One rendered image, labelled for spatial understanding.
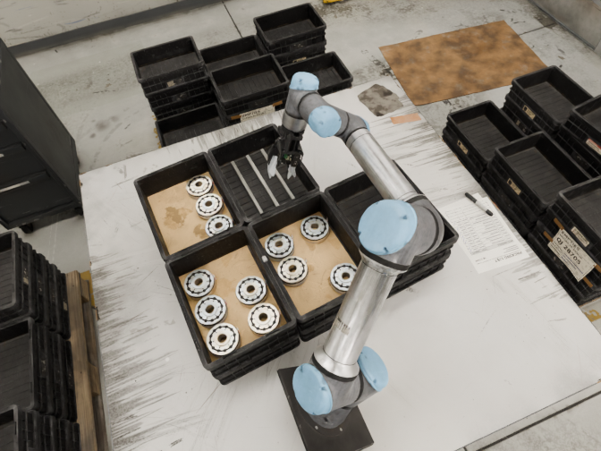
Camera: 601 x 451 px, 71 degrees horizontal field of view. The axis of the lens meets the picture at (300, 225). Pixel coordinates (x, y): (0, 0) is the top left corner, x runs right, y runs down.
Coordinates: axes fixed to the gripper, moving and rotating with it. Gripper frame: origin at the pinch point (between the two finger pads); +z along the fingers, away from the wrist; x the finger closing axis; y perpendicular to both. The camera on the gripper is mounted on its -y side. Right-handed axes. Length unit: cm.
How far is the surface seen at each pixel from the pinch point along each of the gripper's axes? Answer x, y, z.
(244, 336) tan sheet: -11, 39, 36
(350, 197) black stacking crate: 31.8, -4.8, 13.7
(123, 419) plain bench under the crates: -48, 49, 64
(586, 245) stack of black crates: 136, 19, 16
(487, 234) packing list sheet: 83, 16, 12
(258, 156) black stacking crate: 1.4, -35.3, 19.4
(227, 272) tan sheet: -14.7, 14.7, 33.0
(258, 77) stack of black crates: 19, -134, 34
